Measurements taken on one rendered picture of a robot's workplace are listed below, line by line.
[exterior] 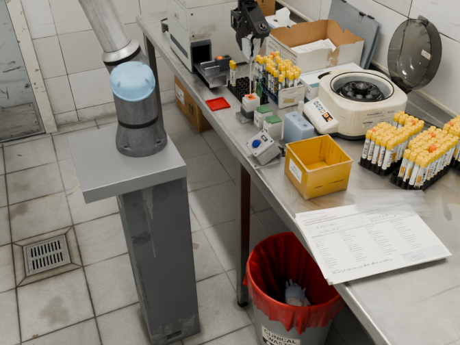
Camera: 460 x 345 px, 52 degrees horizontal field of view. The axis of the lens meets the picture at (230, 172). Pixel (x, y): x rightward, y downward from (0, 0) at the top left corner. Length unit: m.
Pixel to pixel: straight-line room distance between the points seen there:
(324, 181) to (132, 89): 0.56
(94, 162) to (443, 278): 0.94
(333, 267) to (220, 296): 1.10
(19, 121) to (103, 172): 1.98
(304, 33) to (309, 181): 0.88
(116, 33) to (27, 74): 1.80
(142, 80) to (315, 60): 0.71
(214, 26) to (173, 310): 1.08
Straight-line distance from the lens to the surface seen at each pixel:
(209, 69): 1.76
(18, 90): 3.17
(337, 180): 1.28
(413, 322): 1.07
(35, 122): 3.28
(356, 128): 1.49
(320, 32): 2.01
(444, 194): 1.39
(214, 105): 1.66
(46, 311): 2.25
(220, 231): 2.40
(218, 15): 1.83
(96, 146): 1.44
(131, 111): 1.30
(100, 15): 1.35
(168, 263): 1.65
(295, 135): 1.39
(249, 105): 1.54
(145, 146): 1.35
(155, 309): 1.81
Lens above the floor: 1.72
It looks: 39 degrees down
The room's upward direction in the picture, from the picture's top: 1 degrees counter-clockwise
